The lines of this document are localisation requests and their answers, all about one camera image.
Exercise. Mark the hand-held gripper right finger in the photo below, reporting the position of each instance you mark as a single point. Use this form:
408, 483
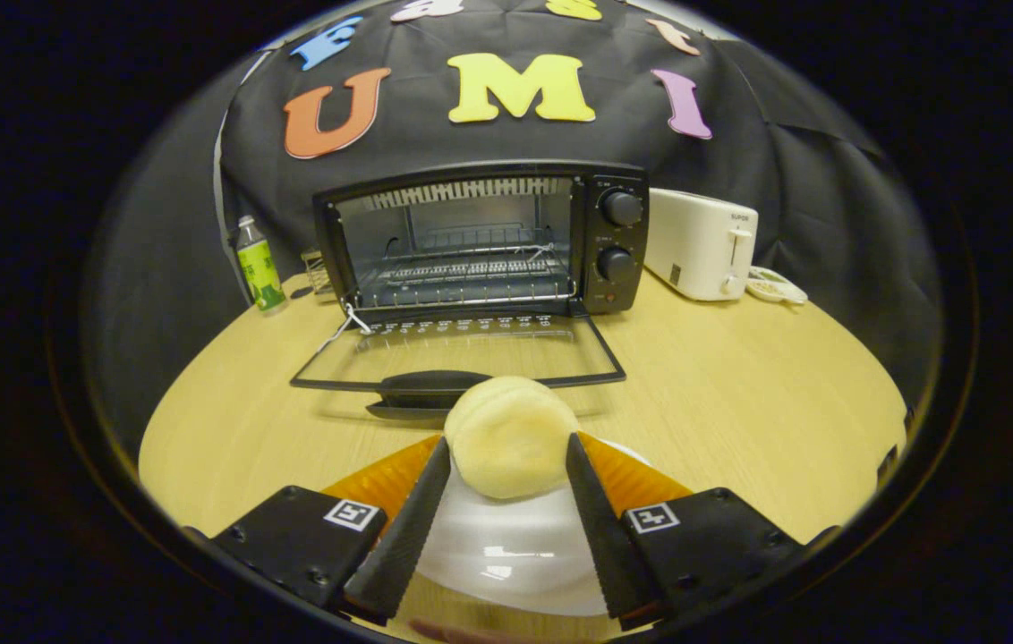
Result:
605, 528

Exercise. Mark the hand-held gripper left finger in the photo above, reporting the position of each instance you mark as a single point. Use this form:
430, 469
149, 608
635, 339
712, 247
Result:
404, 546

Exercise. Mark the round golden bread bun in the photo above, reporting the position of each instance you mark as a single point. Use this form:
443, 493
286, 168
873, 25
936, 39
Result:
511, 438

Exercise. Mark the black toaster oven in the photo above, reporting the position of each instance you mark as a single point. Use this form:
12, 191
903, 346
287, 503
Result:
591, 291

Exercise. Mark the white slot toaster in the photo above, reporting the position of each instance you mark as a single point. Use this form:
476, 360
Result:
694, 246

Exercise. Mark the white square plate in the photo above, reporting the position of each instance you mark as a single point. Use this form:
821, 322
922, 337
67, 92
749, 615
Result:
506, 555

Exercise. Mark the small white snack dish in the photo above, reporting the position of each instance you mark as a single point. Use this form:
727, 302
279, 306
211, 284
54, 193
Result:
775, 288

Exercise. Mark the green label drink bottle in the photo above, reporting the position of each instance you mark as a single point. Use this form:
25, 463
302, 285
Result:
260, 273

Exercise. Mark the black backdrop cloth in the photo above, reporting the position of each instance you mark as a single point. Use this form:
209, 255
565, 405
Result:
471, 143

